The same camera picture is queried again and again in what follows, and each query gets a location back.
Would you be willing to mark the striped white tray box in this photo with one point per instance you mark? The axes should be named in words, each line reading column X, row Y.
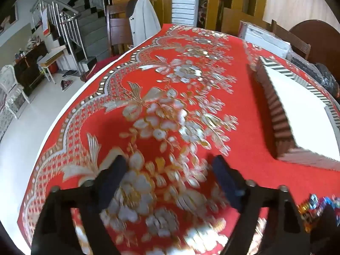
column 305, row 122

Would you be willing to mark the black plastic bag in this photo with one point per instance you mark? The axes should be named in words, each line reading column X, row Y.
column 328, row 81

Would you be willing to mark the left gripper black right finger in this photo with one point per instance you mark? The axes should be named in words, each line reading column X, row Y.
column 284, row 232

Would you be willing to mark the wooden slat chair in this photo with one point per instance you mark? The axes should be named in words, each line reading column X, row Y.
column 297, row 44

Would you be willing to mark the red floral tablecloth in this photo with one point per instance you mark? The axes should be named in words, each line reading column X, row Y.
column 169, row 105

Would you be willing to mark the round dark wooden tabletop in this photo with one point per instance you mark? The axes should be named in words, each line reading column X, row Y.
column 324, row 41

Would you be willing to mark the white cardboard box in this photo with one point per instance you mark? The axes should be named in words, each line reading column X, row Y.
column 262, row 38

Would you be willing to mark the small white desk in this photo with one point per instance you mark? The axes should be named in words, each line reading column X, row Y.
column 45, row 62

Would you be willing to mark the metal stair railing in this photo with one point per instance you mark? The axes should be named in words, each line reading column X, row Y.
column 64, row 19

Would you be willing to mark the white ornate chair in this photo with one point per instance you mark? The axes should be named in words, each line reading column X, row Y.
column 11, row 87

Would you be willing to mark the pile of colourful jewelry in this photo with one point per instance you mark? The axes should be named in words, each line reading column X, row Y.
column 312, row 208

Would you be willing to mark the dark wooden chair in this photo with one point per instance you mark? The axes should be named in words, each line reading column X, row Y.
column 118, row 29

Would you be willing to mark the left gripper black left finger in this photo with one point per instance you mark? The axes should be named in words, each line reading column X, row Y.
column 55, row 232

